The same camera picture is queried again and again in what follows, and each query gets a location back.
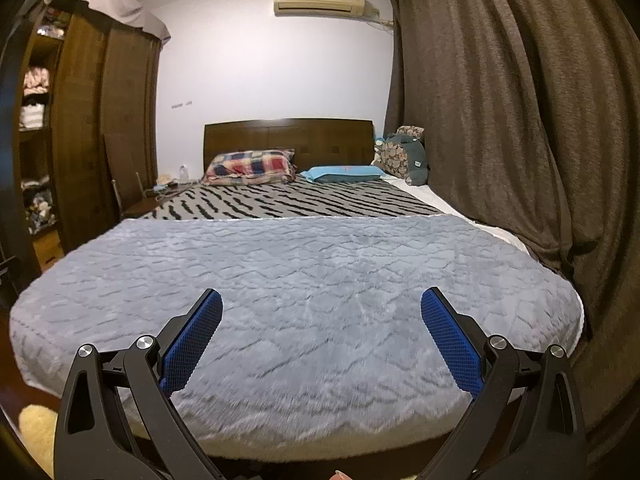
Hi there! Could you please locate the person right hand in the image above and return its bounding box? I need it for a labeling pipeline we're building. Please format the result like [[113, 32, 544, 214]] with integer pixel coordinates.
[[331, 470, 352, 480]]

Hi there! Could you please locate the yellow fluffy rug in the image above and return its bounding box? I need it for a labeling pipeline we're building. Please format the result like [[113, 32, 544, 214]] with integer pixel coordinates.
[[18, 404, 58, 478]]

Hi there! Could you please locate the wooden nightstand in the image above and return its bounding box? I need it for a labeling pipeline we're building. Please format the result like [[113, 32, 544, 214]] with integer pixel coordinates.
[[117, 174, 195, 219]]

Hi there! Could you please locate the zebra striped bed sheet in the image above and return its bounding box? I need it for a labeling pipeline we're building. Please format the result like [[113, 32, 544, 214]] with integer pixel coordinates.
[[145, 178, 442, 221]]

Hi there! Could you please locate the plaid pillow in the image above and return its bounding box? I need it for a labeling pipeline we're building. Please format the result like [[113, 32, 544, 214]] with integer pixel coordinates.
[[202, 150, 296, 186]]

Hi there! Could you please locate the blue pillow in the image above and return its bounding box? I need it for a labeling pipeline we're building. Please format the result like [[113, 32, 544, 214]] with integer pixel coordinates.
[[300, 165, 385, 183]]

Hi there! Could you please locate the wooden wardrobe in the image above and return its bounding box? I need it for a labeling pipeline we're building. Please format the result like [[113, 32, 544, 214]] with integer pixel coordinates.
[[1, 0, 162, 289]]

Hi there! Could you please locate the wooden headboard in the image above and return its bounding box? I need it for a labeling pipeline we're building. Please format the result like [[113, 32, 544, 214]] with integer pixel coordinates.
[[203, 118, 374, 174]]

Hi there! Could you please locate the brown curtain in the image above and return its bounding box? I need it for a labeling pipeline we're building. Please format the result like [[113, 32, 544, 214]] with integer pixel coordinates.
[[385, 0, 639, 432]]

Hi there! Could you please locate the wall air conditioner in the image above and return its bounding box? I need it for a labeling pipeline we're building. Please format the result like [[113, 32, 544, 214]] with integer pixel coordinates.
[[273, 0, 366, 18]]

